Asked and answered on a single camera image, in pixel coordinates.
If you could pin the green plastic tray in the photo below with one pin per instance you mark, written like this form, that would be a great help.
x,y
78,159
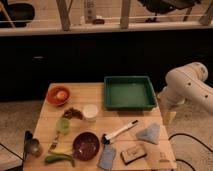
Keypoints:
x,y
129,93

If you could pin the white paper cup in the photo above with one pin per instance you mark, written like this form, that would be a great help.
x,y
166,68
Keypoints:
x,y
90,112

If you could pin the orange bowl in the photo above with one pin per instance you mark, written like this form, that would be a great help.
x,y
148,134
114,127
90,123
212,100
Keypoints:
x,y
51,96

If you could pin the white handled brush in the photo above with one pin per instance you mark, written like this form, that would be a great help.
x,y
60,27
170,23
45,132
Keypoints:
x,y
106,138

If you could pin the black chair left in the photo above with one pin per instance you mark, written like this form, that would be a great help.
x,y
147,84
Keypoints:
x,y
20,13

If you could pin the brown dried food pile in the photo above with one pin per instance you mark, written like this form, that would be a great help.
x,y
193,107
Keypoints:
x,y
72,112

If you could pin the brown sponge block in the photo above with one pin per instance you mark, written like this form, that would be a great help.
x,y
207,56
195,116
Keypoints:
x,y
132,154

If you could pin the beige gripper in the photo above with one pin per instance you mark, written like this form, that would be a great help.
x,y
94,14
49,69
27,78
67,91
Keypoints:
x,y
168,114

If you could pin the dark red bowl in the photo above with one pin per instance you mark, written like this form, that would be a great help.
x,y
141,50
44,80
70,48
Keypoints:
x,y
86,146

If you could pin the black office chair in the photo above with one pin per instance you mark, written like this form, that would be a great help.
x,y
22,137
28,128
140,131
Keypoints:
x,y
166,6

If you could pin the green cucumber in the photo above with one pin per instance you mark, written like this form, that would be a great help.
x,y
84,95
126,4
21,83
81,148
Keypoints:
x,y
56,158

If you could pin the metal ladle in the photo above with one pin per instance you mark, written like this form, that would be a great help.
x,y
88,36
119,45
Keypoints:
x,y
31,145

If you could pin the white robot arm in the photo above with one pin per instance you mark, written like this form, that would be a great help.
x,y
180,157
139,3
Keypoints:
x,y
185,83

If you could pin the light blue towel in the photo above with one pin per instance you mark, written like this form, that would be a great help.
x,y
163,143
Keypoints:
x,y
150,134

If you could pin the orange egg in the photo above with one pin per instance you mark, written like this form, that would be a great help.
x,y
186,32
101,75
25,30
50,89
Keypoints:
x,y
61,95

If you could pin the yellow banana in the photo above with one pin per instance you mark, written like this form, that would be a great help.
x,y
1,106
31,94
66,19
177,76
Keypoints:
x,y
61,151

